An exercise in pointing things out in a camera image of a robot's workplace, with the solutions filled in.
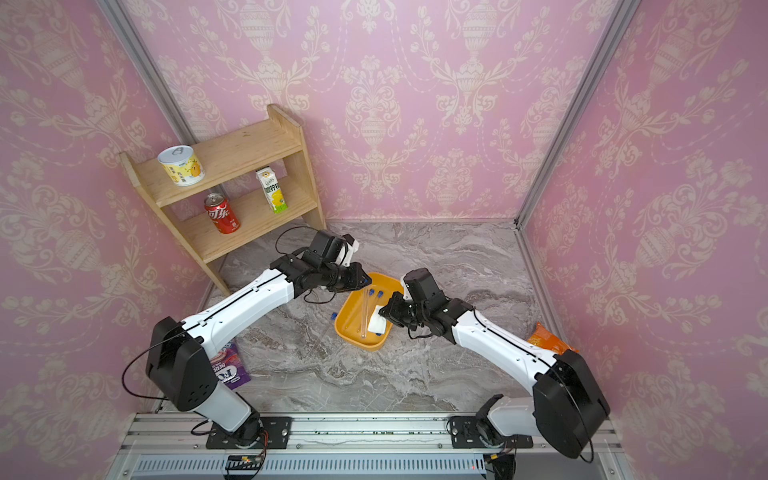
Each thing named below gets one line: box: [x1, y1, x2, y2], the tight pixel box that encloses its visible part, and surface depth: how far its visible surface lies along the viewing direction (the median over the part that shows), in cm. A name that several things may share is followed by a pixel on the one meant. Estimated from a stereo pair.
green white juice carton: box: [256, 166, 288, 214], surface depth 89 cm
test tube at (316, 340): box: [305, 321, 329, 360], surface depth 91 cm
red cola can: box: [204, 192, 240, 234], surface depth 84 cm
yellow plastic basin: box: [334, 272, 404, 351], surface depth 94 cm
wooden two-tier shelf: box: [119, 105, 327, 297], surface depth 83 cm
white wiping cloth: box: [367, 305, 386, 334], surface depth 80 cm
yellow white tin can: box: [157, 145, 206, 187], surface depth 70 cm
